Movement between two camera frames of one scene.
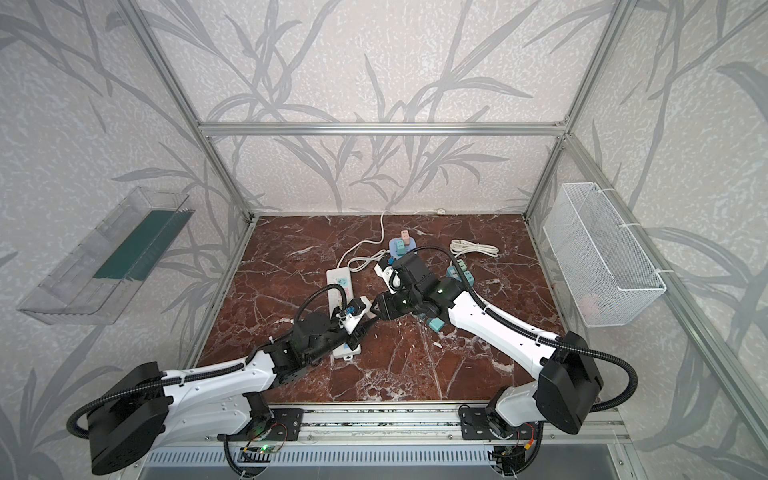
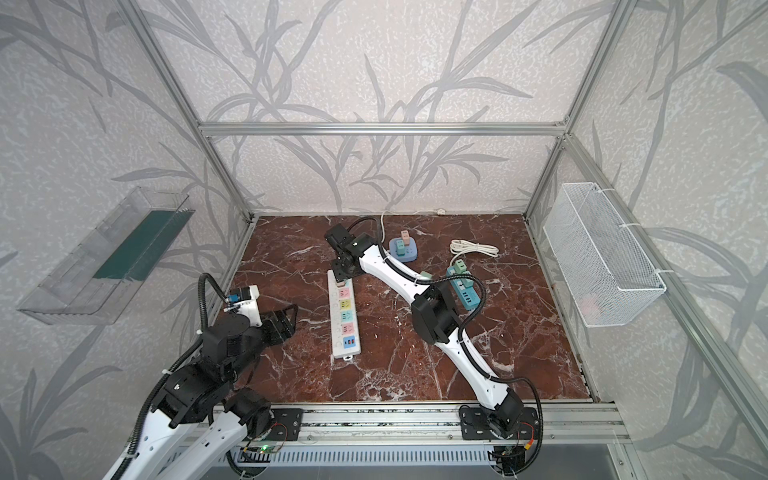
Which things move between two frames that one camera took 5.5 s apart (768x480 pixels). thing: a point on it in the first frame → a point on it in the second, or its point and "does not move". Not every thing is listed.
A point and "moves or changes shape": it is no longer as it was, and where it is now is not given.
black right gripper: (389, 302) → (344, 250)
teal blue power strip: (466, 273) moves or changes shape
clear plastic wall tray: (96, 278) does not move
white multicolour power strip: (341, 276) does not move
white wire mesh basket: (606, 275) does not move
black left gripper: (345, 327) → (276, 324)
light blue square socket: (393, 247) does not move
